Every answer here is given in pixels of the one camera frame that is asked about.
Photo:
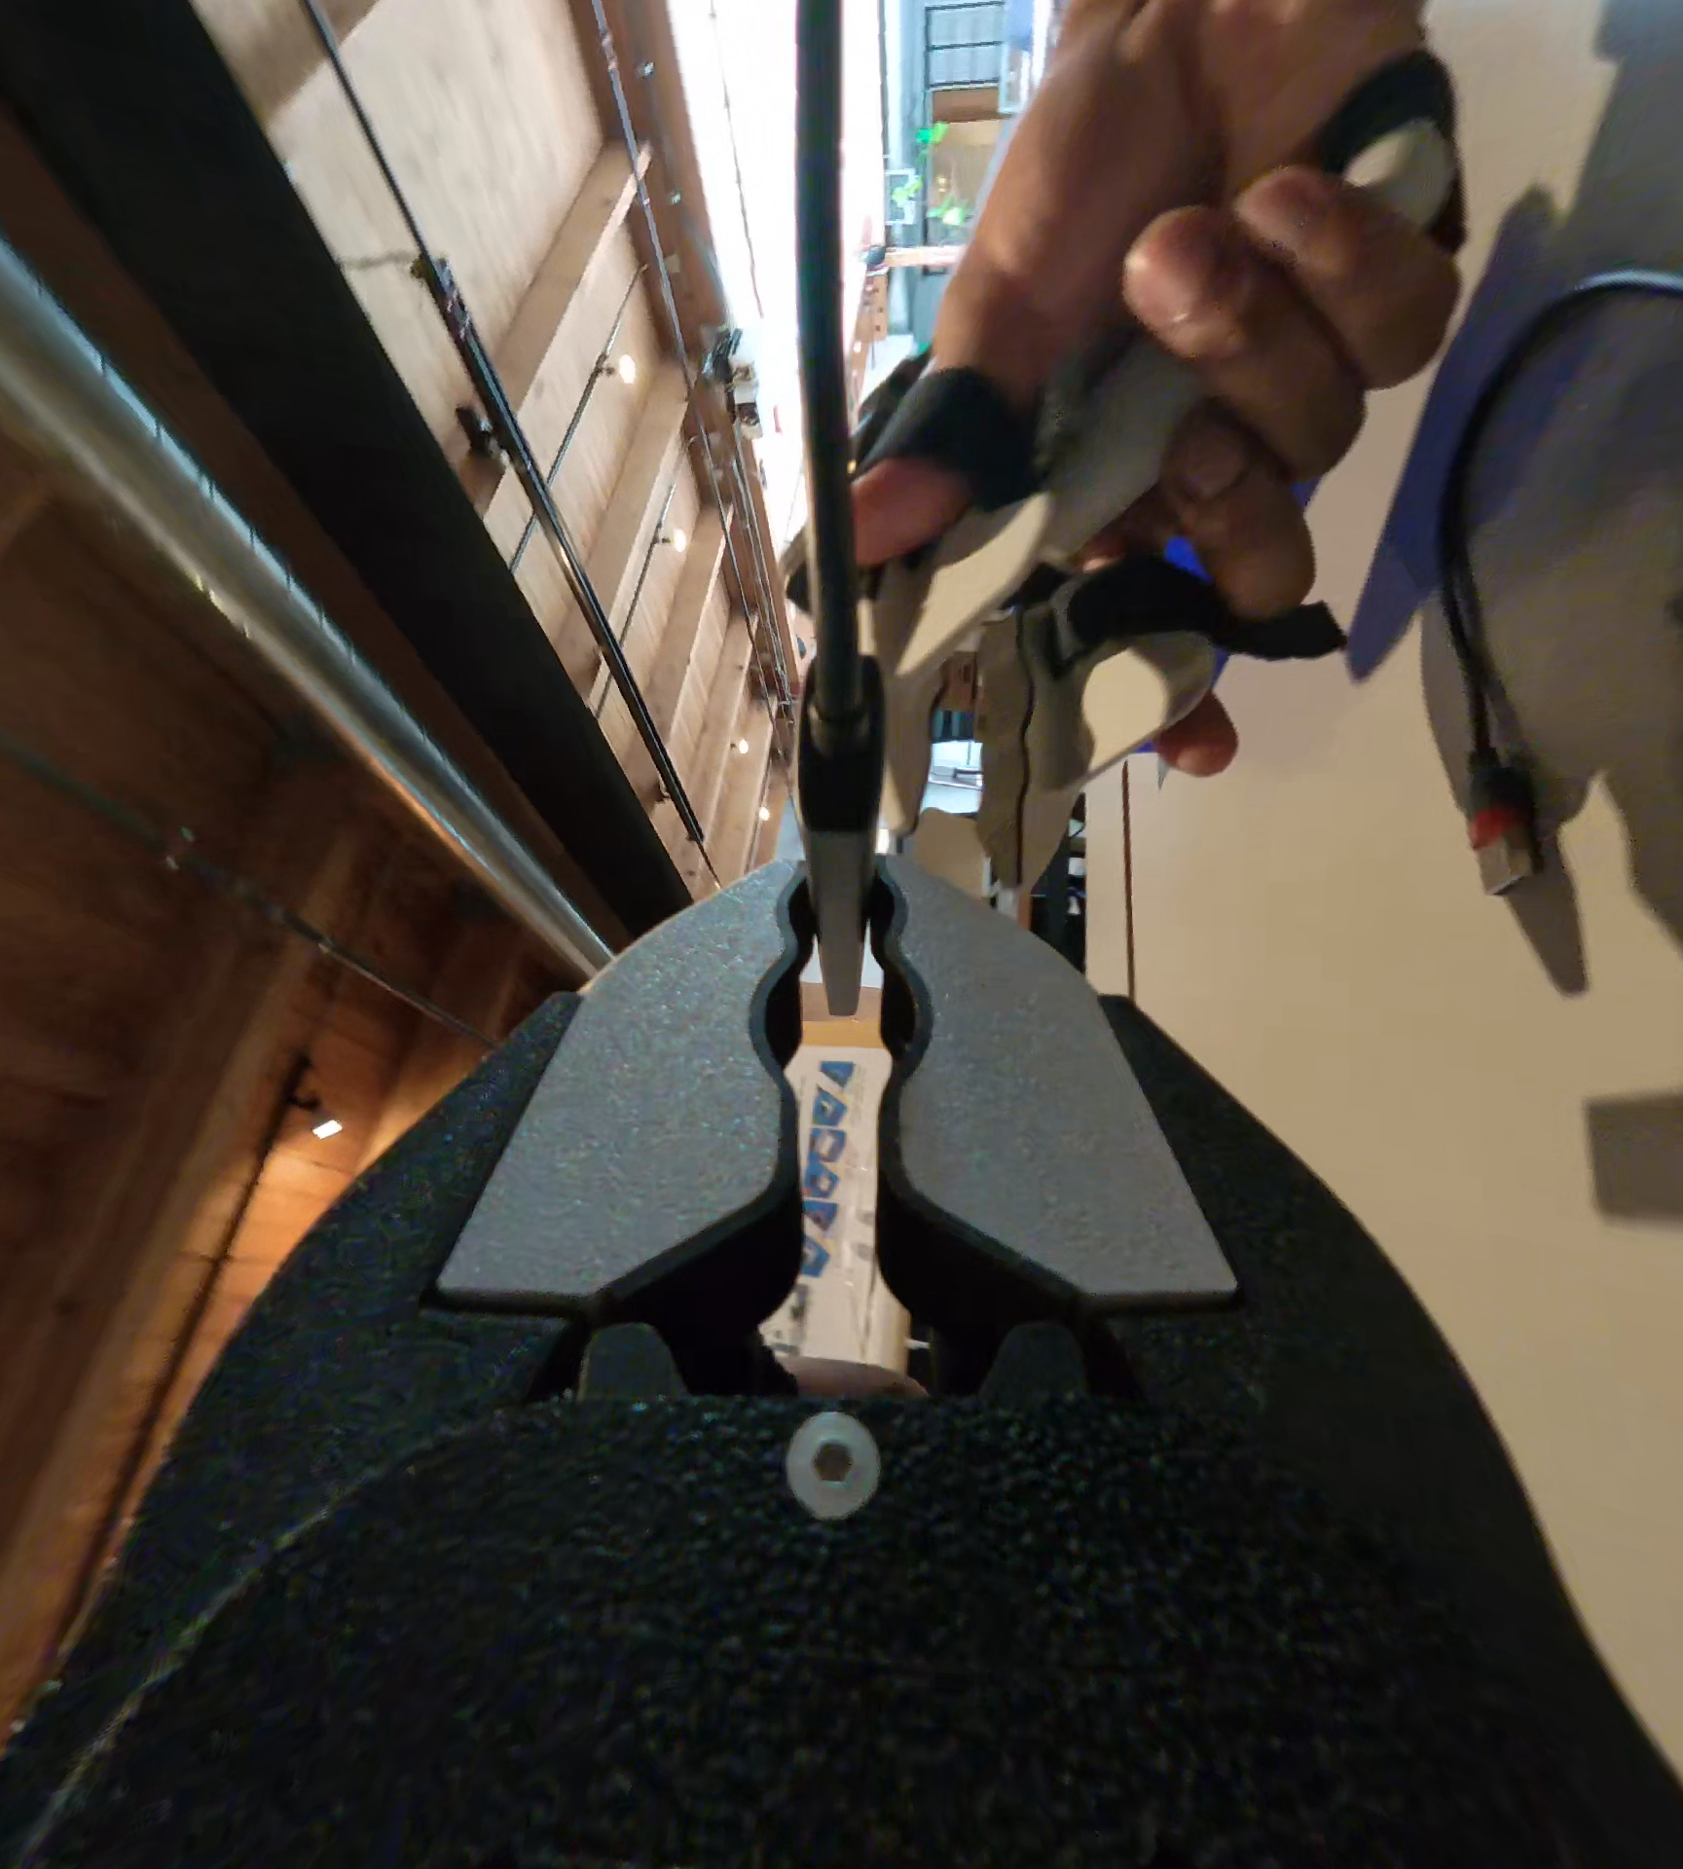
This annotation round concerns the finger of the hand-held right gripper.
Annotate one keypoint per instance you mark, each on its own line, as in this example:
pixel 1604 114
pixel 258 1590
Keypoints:
pixel 1068 731
pixel 1002 760

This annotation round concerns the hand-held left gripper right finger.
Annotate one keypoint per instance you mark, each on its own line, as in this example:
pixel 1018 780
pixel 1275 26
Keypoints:
pixel 1047 1140

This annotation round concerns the person's right hand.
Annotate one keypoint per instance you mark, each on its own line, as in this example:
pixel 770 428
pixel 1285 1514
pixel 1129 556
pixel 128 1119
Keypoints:
pixel 1220 293

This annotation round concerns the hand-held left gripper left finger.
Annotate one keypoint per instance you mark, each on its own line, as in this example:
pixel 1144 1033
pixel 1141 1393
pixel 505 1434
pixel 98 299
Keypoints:
pixel 638 1140

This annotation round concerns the silver ventilation duct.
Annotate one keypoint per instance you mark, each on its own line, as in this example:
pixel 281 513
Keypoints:
pixel 126 482

